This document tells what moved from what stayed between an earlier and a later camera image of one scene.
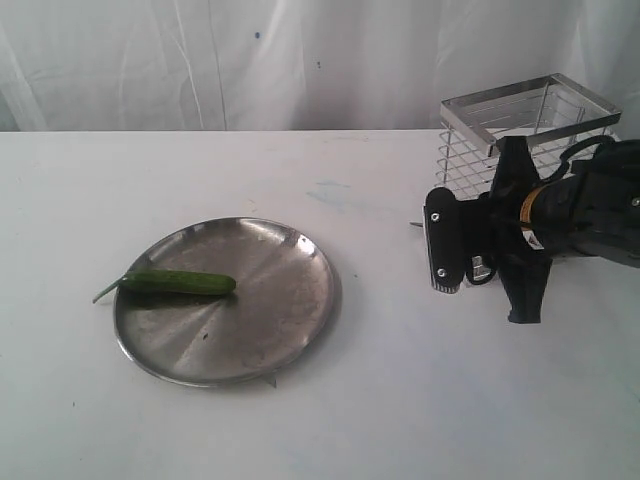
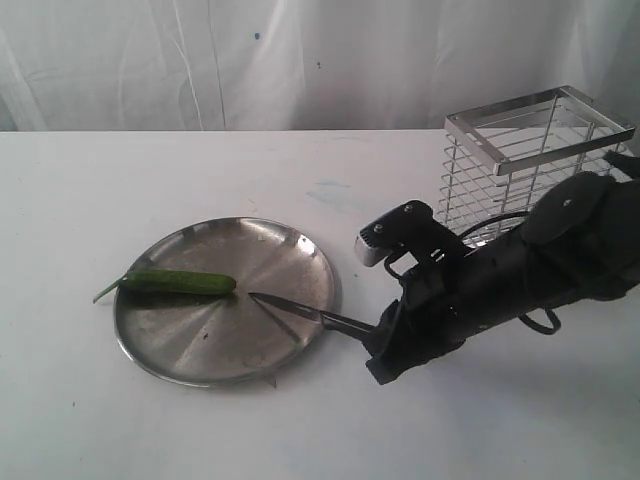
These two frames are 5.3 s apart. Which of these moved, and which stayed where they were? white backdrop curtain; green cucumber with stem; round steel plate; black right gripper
Moved: black right gripper
Stayed: round steel plate; green cucumber with stem; white backdrop curtain
